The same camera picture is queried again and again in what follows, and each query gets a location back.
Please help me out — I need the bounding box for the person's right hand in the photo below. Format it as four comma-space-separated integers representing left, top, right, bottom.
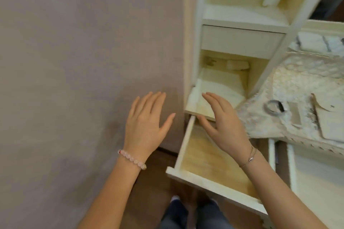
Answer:
197, 92, 254, 163

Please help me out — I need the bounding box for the person's left hand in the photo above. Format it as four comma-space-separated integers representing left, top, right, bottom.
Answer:
123, 91, 177, 158

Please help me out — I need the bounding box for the small white drawer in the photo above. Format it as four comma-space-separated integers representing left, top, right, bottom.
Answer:
166, 114, 277, 216

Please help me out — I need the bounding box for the silver grey wristband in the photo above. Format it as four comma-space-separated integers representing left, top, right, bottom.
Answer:
264, 100, 287, 117

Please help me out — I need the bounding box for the white comb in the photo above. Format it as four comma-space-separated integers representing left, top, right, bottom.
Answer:
289, 101, 303, 128

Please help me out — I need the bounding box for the wide white drawer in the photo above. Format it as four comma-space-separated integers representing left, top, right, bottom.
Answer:
286, 143, 344, 229

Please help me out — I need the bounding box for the beige snap pouch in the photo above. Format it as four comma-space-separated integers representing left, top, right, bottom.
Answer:
311, 93, 344, 141

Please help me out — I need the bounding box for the person's left forearm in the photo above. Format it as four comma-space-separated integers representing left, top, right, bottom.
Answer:
78, 154, 147, 229

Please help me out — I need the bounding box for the person's right forearm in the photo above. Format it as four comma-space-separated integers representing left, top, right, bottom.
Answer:
238, 150, 330, 229

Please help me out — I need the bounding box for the person's right leg in jeans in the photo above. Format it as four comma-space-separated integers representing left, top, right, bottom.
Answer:
196, 202, 229, 229

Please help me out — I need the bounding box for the person's leg in jeans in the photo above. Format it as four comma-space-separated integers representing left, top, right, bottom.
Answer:
161, 200, 188, 229
196, 202, 229, 229

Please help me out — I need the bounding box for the person's left leg in jeans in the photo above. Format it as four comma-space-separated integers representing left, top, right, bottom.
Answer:
161, 200, 188, 229

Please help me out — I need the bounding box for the dark brown wooden trim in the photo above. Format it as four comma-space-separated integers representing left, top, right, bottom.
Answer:
157, 147, 179, 157

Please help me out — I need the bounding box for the quilted lace table cloth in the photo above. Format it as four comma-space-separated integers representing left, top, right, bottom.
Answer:
236, 52, 344, 155

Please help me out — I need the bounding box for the cream dressing table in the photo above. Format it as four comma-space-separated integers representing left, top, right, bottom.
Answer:
184, 0, 344, 157

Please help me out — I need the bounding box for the dressing table mirror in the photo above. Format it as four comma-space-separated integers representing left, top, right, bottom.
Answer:
295, 0, 344, 58

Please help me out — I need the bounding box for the pink bead bracelet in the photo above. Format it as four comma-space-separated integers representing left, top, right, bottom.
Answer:
117, 150, 147, 171

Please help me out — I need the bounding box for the thin silver chain bracelet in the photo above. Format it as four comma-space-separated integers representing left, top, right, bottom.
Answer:
239, 145, 258, 169

